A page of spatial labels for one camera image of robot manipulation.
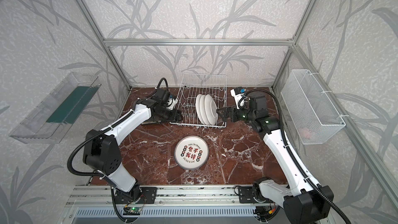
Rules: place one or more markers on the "white round plate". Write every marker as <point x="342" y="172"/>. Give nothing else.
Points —
<point x="211" y="110"/>
<point x="203" y="109"/>
<point x="191" y="153"/>
<point x="197" y="105"/>

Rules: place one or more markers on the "aluminium mounting rail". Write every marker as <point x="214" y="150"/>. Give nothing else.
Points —
<point x="167" y="195"/>

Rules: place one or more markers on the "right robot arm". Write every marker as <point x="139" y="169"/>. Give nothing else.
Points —
<point x="304" y="200"/>

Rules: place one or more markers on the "white wire dish rack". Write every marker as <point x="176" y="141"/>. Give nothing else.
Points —
<point x="194" y="84"/>

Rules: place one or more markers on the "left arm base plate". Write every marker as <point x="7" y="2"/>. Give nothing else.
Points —
<point x="146" y="194"/>

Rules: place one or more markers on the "right circuit board with wires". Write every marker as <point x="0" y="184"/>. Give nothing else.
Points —
<point x="265" y="212"/>

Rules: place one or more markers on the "clear plastic wall bin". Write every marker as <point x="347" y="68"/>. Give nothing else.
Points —
<point x="50" y="121"/>

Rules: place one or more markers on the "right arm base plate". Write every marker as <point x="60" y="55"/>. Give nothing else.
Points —
<point x="248" y="194"/>

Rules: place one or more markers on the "pink object in basket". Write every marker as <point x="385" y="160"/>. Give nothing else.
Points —
<point x="305" y="133"/>

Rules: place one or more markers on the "aluminium frame crossbar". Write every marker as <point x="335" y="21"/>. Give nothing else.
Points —
<point x="198" y="42"/>

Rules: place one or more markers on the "left green circuit board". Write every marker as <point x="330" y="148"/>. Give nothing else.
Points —
<point x="132" y="210"/>

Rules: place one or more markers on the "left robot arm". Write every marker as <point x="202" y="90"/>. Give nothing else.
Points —
<point x="101" y="148"/>

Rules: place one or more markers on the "white mesh wall basket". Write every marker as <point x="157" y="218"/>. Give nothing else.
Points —
<point x="310" y="107"/>

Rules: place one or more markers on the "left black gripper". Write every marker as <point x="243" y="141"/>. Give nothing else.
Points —
<point x="173" y="115"/>

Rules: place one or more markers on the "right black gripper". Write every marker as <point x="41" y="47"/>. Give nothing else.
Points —
<point x="230" y="114"/>

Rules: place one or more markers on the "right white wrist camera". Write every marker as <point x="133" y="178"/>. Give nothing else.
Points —
<point x="239" y="94"/>

